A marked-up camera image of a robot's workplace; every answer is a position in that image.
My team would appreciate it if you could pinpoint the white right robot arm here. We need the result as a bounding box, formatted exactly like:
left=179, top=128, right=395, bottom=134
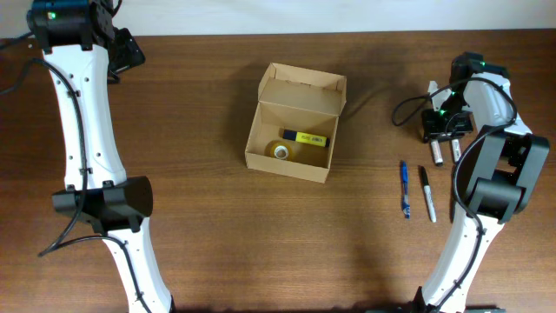
left=412, top=52, right=550, bottom=312

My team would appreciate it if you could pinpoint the black fine marker pen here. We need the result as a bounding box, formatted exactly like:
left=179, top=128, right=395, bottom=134
left=419, top=166, right=437, bottom=223

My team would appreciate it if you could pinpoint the yellow highlighter marker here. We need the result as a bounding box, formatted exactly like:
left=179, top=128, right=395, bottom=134
left=282, top=130, right=330, bottom=148

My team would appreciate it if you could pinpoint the blue white marker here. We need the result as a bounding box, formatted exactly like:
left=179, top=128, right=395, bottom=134
left=451, top=138, right=461, bottom=163

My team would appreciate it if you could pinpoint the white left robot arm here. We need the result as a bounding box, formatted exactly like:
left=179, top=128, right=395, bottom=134
left=27, top=0, right=175, bottom=312

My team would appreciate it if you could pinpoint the brown cardboard box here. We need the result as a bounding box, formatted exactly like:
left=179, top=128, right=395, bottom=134
left=245, top=63, right=348, bottom=183

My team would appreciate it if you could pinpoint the black white marker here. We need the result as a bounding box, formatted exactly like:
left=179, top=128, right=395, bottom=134
left=430, top=140, right=444, bottom=166

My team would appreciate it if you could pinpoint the blue ballpoint pen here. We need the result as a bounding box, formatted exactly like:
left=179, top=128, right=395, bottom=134
left=400, top=161, right=411, bottom=220

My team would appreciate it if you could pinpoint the yellow tape roll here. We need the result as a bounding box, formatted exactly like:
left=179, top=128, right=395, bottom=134
left=265, top=140, right=295, bottom=162

